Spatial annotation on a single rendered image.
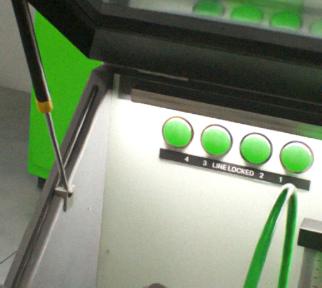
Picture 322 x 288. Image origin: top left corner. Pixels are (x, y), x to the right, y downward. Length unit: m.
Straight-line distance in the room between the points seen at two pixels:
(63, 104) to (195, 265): 2.77
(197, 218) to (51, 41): 2.78
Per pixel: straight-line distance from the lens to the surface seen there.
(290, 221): 1.11
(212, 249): 1.29
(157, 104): 1.20
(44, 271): 1.17
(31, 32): 0.98
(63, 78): 3.99
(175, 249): 1.31
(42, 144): 4.17
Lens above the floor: 1.80
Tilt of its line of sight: 20 degrees down
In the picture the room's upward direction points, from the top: 6 degrees clockwise
